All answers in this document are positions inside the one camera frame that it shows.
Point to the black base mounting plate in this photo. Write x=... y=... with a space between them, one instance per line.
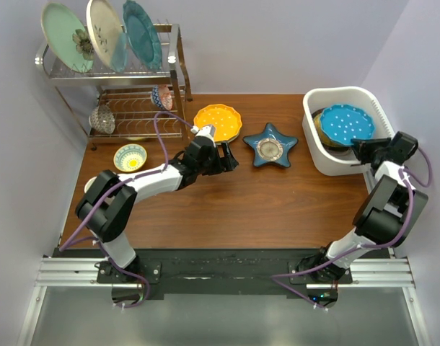
x=221 y=272

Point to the yellow blue patterned bowl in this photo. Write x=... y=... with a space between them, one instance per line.
x=130 y=158

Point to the blue orange patterned bowl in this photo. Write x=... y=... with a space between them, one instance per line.
x=161 y=97

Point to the mint green flower plate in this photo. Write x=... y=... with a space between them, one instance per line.
x=67 y=37

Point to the teal scalloped plate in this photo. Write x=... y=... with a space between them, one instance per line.
x=142 y=36

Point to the small light blue plate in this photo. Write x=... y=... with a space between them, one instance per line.
x=120 y=55

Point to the bright blue dotted plate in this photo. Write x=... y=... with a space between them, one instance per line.
x=342 y=123

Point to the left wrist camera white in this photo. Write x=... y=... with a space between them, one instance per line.
x=207 y=131

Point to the black rimmed cream plate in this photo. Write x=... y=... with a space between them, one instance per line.
x=337 y=148

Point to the cream ceramic mug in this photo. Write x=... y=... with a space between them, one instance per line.
x=89 y=184

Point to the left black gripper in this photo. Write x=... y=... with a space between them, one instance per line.
x=226 y=163

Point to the grey patterned bowl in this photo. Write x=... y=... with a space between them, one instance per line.
x=102 y=120

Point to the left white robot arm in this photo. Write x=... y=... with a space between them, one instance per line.
x=106 y=207

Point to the clear glass plate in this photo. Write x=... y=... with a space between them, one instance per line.
x=269 y=149

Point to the orange dotted plate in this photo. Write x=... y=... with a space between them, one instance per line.
x=223 y=117

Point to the yellow woven pattern plate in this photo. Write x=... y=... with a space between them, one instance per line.
x=317 y=123

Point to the white plate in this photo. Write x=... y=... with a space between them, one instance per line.
x=222 y=136

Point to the metal dish rack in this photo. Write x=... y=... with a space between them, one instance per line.
x=128 y=94

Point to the cream floral plate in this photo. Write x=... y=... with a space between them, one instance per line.
x=104 y=27

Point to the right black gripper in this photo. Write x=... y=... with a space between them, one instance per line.
x=361 y=148

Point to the dark blue scalloped plate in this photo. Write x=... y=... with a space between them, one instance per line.
x=270 y=131

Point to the white plastic bin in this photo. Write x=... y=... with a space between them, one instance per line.
x=330 y=162

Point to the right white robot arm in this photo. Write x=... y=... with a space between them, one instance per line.
x=385 y=218

